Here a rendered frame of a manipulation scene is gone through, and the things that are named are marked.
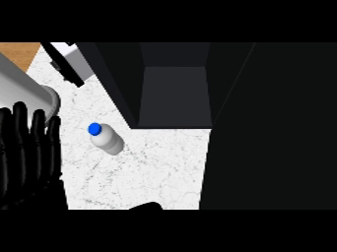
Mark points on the water bottle with blue cap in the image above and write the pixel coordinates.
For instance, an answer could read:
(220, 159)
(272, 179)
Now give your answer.
(106, 139)

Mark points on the dark grey open cabinet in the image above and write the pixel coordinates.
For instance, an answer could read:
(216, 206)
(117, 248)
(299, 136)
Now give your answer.
(173, 95)

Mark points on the white appliance with black edge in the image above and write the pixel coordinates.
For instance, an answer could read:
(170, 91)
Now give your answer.
(77, 62)

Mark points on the dark grey cabinet door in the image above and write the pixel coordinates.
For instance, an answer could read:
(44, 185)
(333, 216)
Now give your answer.
(283, 131)

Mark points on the pale grey cylinder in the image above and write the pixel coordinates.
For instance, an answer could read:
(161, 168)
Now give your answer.
(12, 88)

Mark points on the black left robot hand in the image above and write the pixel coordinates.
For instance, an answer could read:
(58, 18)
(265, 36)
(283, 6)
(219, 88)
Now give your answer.
(25, 170)

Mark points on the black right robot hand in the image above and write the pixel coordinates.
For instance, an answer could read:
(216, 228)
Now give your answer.
(146, 206)

